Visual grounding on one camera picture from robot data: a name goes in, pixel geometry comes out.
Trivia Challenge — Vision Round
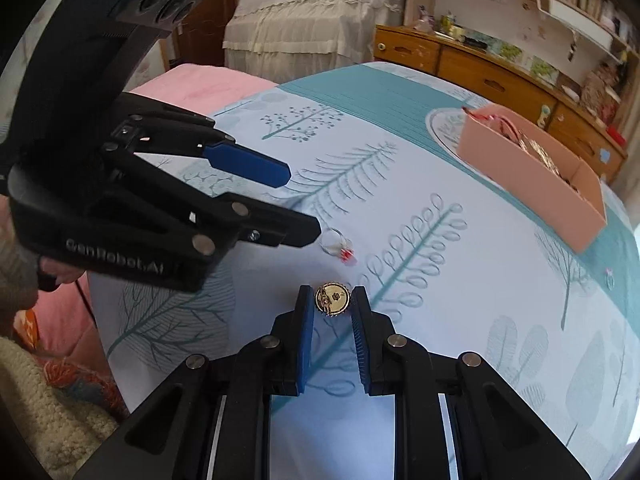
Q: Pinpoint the pink open jewelry box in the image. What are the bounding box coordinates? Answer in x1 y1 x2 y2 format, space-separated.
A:
458 104 606 254

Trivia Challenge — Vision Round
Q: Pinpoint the red braided cord bracelet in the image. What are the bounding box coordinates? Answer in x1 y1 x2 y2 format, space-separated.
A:
462 105 524 143

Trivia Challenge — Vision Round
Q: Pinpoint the gold round pendant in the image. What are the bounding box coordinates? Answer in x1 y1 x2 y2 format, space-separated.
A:
314 282 350 316

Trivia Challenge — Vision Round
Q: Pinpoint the silver ring red stone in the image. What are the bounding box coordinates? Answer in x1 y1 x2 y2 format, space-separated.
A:
319 228 357 266

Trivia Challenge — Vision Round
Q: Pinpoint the person's left hand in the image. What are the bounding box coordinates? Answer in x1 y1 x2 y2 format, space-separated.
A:
38 256 85 285

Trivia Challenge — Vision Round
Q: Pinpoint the red box on desk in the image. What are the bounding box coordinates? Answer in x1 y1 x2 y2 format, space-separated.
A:
606 125 627 148

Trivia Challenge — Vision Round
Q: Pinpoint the wooden desk with drawers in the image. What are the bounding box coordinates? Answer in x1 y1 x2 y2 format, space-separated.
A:
373 25 627 183

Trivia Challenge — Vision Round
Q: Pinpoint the gold leaf brooch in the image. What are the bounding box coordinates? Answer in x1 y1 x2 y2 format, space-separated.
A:
518 134 561 177

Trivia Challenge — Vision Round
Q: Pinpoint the tree print tablecloth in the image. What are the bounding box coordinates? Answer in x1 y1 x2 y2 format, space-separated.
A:
89 63 639 479

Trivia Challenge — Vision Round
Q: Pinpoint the lace covered furniture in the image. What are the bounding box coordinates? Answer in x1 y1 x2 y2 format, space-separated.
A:
222 0 405 84

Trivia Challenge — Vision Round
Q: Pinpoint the pink blanket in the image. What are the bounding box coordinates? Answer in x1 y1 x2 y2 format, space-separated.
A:
10 64 276 375

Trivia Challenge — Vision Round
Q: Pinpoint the silver ring pink gem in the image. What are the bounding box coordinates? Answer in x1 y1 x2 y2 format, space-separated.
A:
604 268 615 290

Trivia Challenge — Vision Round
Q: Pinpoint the wooden bookshelf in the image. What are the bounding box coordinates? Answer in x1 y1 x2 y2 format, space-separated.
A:
401 0 640 126

